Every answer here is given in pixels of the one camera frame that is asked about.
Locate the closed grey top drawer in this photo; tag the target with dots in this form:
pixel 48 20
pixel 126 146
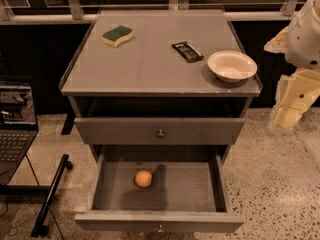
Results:
pixel 159 131

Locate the open grey middle drawer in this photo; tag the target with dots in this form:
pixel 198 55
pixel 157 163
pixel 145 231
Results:
pixel 187 193

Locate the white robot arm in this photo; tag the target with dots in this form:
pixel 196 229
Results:
pixel 300 43

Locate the green yellow sponge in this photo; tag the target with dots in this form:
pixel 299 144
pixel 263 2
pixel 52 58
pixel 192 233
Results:
pixel 117 36

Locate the black laptop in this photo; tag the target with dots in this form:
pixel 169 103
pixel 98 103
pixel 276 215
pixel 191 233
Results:
pixel 18 123

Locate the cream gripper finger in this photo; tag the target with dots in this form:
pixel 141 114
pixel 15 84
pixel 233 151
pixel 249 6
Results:
pixel 278 43
pixel 286 117

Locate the grey drawer cabinet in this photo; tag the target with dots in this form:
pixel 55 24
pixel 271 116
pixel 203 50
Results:
pixel 145 77

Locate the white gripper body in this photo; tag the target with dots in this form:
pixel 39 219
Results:
pixel 304 45

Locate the metal window railing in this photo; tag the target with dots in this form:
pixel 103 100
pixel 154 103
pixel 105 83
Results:
pixel 160 4

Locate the black snack bar wrapper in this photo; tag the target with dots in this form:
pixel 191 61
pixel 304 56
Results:
pixel 188 52

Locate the orange fruit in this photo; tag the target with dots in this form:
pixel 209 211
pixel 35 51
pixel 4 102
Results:
pixel 143 178

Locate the white paper bowl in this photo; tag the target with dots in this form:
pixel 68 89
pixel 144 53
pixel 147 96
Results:
pixel 232 66

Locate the black stand leg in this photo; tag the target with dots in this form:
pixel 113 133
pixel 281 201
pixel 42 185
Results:
pixel 48 193

